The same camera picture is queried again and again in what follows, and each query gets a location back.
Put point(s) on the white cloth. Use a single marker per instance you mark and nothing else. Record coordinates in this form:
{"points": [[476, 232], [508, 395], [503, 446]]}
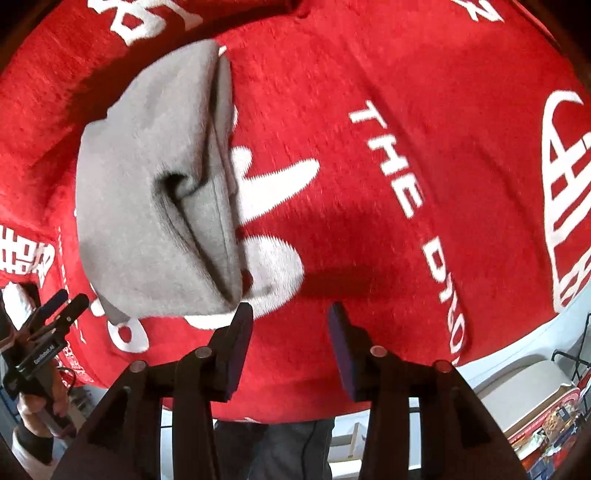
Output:
{"points": [[18, 300]]}

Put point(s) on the red printed blanket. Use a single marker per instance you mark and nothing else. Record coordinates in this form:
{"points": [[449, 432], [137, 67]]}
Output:
{"points": [[392, 161]]}

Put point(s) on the black metal rack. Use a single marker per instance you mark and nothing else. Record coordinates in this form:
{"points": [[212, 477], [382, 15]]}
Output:
{"points": [[575, 350]]}

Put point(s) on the person's dark grey pants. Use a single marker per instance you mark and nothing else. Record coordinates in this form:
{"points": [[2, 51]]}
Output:
{"points": [[272, 450]]}

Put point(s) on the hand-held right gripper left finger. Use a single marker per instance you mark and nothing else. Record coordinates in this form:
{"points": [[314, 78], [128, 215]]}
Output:
{"points": [[236, 355]]}

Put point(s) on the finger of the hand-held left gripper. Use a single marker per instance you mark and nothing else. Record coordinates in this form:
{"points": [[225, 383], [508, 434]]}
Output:
{"points": [[51, 307], [71, 311]]}

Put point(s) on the person's left hand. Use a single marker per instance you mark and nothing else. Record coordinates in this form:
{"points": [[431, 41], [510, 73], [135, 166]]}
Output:
{"points": [[48, 406]]}

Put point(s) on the grey small garment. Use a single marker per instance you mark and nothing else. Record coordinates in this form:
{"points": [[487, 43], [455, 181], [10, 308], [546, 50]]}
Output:
{"points": [[152, 184]]}

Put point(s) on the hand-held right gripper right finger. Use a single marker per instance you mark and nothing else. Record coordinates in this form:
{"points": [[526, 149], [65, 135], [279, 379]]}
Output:
{"points": [[341, 355]]}

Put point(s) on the red printed box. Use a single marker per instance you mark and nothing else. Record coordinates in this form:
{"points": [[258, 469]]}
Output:
{"points": [[549, 434]]}

